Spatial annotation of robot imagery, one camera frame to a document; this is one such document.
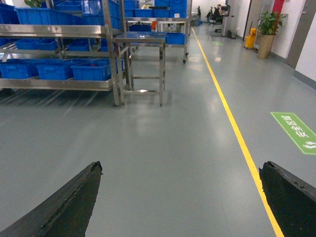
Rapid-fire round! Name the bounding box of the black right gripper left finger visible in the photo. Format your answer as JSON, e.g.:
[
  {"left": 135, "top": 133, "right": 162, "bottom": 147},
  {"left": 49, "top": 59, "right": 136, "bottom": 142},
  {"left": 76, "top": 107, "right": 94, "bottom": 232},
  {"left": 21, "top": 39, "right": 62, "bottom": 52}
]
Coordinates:
[{"left": 0, "top": 161, "right": 102, "bottom": 237}]

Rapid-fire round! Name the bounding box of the blue bin middle bottom shelf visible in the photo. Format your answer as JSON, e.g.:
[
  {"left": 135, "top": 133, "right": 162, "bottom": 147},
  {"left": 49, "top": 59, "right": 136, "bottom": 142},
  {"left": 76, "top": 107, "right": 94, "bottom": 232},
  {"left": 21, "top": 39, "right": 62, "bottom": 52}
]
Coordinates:
[{"left": 36, "top": 59, "right": 88, "bottom": 80}]

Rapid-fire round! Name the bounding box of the large blue bin upper shelf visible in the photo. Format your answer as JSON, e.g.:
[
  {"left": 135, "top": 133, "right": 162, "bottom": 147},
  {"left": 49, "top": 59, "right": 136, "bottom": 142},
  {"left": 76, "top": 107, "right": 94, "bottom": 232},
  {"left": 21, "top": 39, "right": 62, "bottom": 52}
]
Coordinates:
[{"left": 15, "top": 8, "right": 84, "bottom": 25}]

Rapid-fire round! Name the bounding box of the green floor sign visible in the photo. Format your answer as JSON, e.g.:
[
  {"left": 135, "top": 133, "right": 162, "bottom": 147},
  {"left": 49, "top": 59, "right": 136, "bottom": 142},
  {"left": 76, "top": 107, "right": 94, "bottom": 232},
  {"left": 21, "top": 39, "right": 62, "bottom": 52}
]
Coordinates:
[{"left": 271, "top": 112, "right": 316, "bottom": 155}]

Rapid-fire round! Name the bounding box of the far steel cart with bins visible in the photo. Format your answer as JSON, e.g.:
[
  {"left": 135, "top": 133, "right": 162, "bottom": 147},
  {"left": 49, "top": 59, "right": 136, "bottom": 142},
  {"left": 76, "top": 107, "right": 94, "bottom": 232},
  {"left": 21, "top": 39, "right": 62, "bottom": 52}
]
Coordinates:
[{"left": 124, "top": 0, "right": 192, "bottom": 64}]

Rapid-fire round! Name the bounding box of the blue bin left bottom shelf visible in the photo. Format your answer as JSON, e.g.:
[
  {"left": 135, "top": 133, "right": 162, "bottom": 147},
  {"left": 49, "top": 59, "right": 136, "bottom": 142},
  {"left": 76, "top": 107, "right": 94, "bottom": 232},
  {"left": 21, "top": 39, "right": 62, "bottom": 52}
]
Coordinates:
[{"left": 0, "top": 59, "right": 46, "bottom": 79}]

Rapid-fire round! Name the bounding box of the yellow mop bucket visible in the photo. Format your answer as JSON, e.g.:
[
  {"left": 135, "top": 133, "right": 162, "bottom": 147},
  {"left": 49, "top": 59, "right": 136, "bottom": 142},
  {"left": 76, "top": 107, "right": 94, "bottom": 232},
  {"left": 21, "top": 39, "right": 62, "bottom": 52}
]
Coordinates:
[{"left": 244, "top": 28, "right": 257, "bottom": 49}]

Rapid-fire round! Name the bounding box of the green potted plant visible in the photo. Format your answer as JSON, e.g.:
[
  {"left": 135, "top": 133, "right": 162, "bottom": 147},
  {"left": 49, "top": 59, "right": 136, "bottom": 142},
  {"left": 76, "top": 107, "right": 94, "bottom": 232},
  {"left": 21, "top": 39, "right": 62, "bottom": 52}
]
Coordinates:
[{"left": 257, "top": 11, "right": 288, "bottom": 59}]

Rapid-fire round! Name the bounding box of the blue bin with red bags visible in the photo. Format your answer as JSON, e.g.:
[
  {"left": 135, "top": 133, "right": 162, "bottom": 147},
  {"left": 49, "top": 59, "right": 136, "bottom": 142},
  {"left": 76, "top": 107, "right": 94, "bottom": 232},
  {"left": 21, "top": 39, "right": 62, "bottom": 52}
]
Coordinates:
[{"left": 71, "top": 59, "right": 112, "bottom": 81}]

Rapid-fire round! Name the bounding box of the steel flow rack shelf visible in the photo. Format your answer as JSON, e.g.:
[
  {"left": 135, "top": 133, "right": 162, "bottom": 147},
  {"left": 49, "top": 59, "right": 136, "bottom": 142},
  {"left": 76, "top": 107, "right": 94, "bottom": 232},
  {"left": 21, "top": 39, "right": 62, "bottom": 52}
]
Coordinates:
[{"left": 0, "top": 0, "right": 124, "bottom": 106}]

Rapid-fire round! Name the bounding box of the small stainless steel table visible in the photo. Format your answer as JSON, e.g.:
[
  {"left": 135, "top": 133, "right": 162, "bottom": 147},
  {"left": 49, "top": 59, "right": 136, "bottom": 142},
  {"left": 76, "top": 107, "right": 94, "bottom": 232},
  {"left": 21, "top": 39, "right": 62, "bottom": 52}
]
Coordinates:
[{"left": 114, "top": 31, "right": 166, "bottom": 107}]

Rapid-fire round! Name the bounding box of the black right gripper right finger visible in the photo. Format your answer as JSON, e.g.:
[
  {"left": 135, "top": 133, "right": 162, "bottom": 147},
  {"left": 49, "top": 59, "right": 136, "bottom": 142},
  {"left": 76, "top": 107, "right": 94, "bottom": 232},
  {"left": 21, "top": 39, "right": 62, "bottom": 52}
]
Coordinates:
[{"left": 259, "top": 161, "right": 316, "bottom": 237}]

